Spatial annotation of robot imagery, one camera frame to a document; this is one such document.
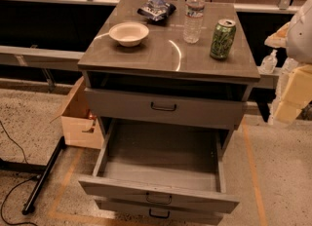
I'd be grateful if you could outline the grey drawer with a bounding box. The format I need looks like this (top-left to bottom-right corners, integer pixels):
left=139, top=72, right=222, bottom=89
left=85, top=88, right=246, bottom=130
left=96, top=199, right=223, bottom=225
left=79, top=120, right=239, bottom=213

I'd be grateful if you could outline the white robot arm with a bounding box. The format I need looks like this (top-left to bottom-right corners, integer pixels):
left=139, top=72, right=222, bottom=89
left=264, top=0, right=312, bottom=127

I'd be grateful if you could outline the grey drawer cabinet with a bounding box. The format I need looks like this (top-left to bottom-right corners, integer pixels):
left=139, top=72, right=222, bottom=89
left=79, top=0, right=259, bottom=142

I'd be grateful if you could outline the grey top drawer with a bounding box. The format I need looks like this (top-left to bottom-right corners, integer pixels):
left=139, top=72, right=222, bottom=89
left=85, top=88, right=246, bottom=130

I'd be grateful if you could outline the grey bottom drawer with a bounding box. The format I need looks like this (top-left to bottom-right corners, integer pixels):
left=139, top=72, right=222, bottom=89
left=96, top=199, right=223, bottom=225

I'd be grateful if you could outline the white bowl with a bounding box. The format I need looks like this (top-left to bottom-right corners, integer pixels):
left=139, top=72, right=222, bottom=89
left=109, top=22, right=149, bottom=47

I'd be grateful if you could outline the cardboard box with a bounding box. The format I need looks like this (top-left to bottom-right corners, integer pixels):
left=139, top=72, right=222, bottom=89
left=53, top=77, right=104, bottom=149

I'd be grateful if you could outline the blue chip bag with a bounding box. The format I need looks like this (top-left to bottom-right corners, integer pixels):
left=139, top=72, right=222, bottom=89
left=137, top=0, right=176, bottom=21

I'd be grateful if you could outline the green soda can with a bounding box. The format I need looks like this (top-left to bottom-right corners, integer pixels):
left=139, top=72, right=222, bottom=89
left=210, top=19, right=236, bottom=59

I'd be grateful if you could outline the clear water bottle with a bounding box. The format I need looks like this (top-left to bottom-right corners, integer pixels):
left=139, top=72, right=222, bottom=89
left=183, top=0, right=205, bottom=44

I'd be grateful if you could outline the left sanitizer bottle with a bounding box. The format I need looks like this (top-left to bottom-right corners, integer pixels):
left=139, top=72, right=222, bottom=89
left=259, top=50, right=278, bottom=74

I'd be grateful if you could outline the black floor stand bar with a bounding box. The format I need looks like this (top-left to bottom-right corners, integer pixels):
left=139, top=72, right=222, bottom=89
left=0, top=136, right=65, bottom=215

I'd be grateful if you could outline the grey metal shelf rail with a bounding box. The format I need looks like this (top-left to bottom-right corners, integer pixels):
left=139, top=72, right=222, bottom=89
left=0, top=46, right=83, bottom=71

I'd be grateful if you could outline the black floor cable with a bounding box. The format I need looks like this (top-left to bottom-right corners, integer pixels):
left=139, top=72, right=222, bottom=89
left=0, top=121, right=42, bottom=226

